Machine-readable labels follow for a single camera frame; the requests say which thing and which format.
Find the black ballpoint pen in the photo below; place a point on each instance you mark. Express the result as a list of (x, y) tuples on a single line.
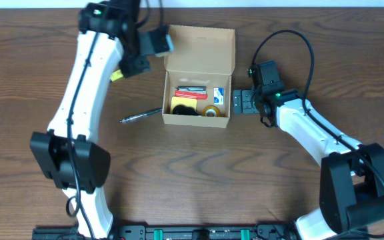
[(135, 117)]

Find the yellow sticky note pad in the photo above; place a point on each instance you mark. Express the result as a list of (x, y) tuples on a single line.
[(175, 101)]

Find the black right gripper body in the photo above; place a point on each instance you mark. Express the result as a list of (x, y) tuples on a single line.
[(245, 102)]

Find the yellow tape roll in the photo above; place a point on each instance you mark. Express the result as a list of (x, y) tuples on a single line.
[(211, 111)]

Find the yellow highlighter marker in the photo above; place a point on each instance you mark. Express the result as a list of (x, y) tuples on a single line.
[(116, 75)]

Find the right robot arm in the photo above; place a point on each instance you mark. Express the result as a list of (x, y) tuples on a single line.
[(351, 189)]

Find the brown cardboard box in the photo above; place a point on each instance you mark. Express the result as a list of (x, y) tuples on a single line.
[(203, 56)]

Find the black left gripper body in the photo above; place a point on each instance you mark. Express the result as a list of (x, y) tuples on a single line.
[(134, 66)]

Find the white blue eraser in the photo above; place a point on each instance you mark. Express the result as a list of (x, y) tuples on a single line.
[(218, 96)]

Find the red black stapler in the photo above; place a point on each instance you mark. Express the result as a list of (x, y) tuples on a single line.
[(192, 92)]

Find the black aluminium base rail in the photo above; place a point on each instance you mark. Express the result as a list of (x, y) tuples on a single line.
[(141, 232)]

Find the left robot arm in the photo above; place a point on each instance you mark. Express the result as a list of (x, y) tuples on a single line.
[(67, 152)]

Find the black computer mouse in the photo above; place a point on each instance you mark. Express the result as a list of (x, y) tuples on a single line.
[(184, 110)]

